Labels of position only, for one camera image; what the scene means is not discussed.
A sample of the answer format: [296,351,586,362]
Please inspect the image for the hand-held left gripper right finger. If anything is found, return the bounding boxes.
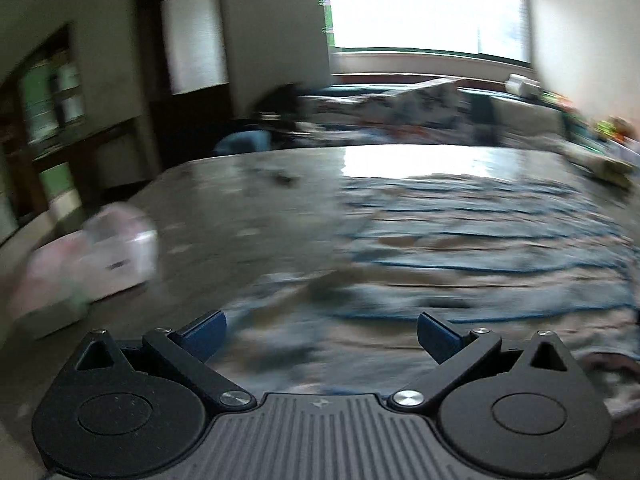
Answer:
[390,311,583,413]

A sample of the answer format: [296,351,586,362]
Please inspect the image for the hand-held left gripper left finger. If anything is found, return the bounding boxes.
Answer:
[75,310,256,413]

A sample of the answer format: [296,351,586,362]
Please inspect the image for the blue beige striped pants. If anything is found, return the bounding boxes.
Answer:
[220,172,640,426]

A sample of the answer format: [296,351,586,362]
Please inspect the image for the white pink plastic bag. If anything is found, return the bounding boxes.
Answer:
[7,202,160,338]

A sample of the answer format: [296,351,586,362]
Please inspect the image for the small metal tool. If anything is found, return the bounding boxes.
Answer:
[250,165,301,186]

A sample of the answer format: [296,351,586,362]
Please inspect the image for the blue stool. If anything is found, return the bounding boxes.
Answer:
[214,130,273,157]

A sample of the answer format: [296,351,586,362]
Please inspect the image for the dark wooden cabinet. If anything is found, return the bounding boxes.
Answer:
[0,22,161,241]

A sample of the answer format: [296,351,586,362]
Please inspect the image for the dark wooden door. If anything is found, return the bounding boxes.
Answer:
[134,0,236,171]

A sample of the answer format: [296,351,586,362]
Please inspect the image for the blue sofa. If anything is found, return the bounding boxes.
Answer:
[300,77,576,148]

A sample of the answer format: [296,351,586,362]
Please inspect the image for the white grey cushion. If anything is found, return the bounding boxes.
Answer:
[487,92,568,148]

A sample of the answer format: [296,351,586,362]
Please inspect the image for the square butterfly print cushion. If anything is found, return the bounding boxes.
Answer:
[390,77,471,131]

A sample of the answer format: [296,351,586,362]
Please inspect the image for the folded yellow cloth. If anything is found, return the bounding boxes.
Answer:
[560,142,636,188]

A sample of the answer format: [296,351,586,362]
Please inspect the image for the black bag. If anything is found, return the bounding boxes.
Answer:
[252,82,311,136]

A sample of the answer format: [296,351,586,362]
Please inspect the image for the long butterfly print cushion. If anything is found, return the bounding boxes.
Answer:
[305,92,396,128]

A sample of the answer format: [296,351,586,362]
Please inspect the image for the white plush toy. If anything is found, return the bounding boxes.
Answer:
[505,72,543,98]

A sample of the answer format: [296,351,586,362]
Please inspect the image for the brown green plush toys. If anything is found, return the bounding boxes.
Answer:
[595,117,640,143]

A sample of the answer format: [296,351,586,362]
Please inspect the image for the green framed window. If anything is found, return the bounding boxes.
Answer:
[315,0,533,68]

